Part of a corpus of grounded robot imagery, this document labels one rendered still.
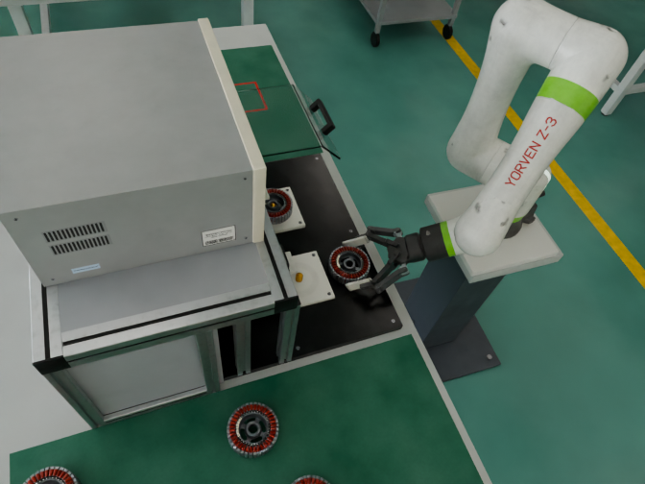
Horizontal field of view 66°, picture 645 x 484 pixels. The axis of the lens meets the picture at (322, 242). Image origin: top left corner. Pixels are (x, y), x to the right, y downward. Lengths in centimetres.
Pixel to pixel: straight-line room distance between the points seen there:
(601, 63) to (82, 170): 97
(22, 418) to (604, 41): 143
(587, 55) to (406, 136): 190
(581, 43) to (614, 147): 241
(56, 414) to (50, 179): 61
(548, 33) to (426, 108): 207
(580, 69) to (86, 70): 94
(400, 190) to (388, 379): 155
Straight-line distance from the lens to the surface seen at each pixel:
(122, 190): 81
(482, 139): 141
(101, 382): 106
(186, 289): 92
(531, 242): 162
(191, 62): 103
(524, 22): 120
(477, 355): 225
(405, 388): 128
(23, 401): 132
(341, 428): 121
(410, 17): 364
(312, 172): 158
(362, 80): 330
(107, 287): 95
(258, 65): 200
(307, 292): 130
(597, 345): 257
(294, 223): 142
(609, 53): 119
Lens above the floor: 191
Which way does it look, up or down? 54 degrees down
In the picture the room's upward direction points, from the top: 11 degrees clockwise
